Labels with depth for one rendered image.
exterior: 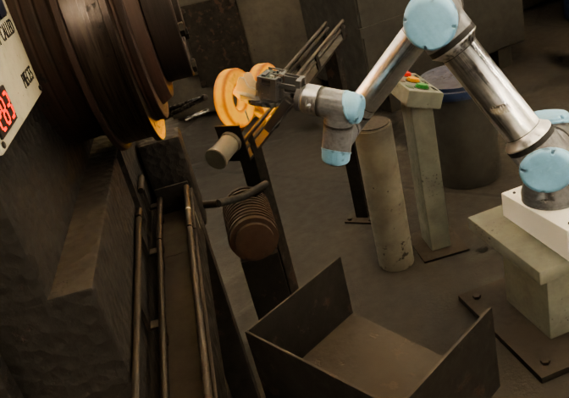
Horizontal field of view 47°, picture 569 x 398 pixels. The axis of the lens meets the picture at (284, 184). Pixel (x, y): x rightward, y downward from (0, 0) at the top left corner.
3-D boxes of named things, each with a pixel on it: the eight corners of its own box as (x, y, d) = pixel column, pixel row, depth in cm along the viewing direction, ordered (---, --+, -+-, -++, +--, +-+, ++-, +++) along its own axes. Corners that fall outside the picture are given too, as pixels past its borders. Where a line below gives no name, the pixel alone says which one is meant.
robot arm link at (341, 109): (355, 132, 158) (358, 99, 153) (312, 124, 161) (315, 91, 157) (365, 121, 164) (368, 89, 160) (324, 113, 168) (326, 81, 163)
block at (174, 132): (165, 239, 155) (132, 147, 144) (165, 223, 162) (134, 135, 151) (208, 226, 155) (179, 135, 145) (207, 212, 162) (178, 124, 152)
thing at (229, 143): (209, 169, 166) (201, 150, 163) (225, 151, 173) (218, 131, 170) (229, 169, 164) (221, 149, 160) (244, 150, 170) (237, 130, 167)
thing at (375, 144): (385, 276, 217) (358, 134, 194) (374, 258, 228) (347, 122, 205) (419, 266, 217) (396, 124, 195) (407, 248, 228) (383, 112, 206)
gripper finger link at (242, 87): (228, 71, 169) (260, 77, 166) (229, 92, 172) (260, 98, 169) (222, 75, 167) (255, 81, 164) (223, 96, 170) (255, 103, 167)
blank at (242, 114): (205, 85, 164) (217, 85, 162) (233, 59, 175) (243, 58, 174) (226, 139, 171) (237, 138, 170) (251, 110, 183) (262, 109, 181)
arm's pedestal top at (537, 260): (566, 192, 189) (566, 180, 187) (653, 241, 160) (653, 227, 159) (468, 229, 184) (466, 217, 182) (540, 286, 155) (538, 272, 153)
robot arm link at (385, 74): (439, -36, 156) (329, 113, 183) (432, -29, 146) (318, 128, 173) (477, -8, 156) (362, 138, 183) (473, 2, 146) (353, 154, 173)
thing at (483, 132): (446, 201, 250) (432, 97, 232) (417, 170, 279) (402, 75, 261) (524, 179, 252) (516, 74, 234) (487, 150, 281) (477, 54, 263)
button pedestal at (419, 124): (427, 268, 216) (400, 93, 189) (403, 234, 237) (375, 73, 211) (472, 254, 217) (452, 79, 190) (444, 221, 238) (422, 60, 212)
